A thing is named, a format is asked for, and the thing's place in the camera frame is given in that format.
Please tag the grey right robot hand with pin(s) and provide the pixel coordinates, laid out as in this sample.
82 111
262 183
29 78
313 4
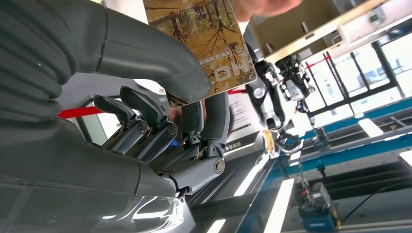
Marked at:
145 51

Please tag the person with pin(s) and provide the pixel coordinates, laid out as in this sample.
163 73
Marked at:
264 8

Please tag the red barrier tape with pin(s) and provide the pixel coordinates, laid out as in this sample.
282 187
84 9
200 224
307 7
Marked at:
77 112

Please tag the silver humanoid robot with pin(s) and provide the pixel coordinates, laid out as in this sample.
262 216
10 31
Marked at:
268 112

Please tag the white sign board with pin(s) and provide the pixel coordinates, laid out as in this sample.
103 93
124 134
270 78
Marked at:
241 119

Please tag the white ceiling light panel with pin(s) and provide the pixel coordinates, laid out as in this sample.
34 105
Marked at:
278 205
370 128
406 158

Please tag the clear plastic wrist cover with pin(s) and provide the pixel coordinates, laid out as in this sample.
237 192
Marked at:
80 212

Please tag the blue hoist motor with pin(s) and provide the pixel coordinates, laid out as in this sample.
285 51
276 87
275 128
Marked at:
318 222

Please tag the black window frame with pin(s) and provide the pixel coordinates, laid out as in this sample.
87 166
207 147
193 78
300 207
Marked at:
383 64

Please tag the blue metal gantry frame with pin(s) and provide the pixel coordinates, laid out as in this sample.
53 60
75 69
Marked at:
338 151

